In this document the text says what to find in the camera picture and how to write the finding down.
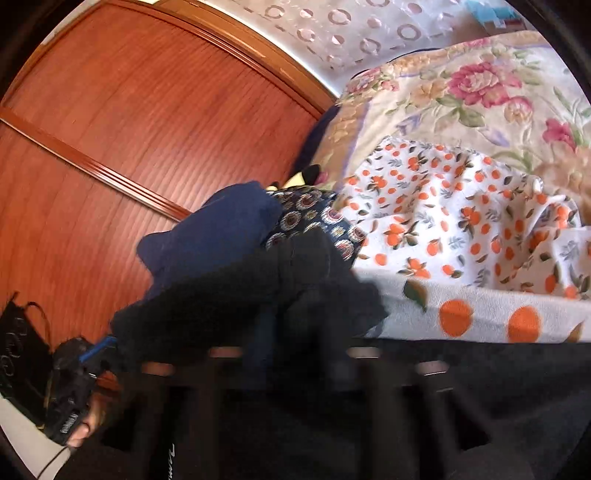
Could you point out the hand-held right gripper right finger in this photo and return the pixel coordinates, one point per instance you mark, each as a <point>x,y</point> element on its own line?
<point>371,385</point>

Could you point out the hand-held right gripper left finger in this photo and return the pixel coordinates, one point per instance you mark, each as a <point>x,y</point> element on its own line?
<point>221,385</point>

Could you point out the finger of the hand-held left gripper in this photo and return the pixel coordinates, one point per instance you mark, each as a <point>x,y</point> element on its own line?
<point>99,347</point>

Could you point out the black garment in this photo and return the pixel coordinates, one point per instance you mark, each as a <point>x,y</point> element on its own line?
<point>286,286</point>

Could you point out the person's left hand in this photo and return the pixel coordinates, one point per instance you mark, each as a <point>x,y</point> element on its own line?
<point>87,424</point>

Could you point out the navy blue garment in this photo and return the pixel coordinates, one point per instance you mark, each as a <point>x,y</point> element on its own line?
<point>207,230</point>

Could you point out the dark cloth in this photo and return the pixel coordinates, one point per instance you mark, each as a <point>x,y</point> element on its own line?
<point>531,397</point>

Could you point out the white orange-print bed sheet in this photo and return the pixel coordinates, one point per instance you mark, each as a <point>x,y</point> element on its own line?
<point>438,221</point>

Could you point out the dark circle-patterned garment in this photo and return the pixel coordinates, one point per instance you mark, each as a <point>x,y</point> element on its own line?
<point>314,212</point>

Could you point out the black and yellow cloth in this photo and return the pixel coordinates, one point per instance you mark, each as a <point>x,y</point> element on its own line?
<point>308,176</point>

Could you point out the wooden wardrobe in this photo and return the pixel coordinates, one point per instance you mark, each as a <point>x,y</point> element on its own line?
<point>138,115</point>

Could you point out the blue bed sheet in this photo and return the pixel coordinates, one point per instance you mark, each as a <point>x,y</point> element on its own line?
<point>318,136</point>

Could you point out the floral blanket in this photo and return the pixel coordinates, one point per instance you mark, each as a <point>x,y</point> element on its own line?
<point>485,92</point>

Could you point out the blue box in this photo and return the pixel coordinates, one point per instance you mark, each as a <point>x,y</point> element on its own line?
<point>485,14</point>

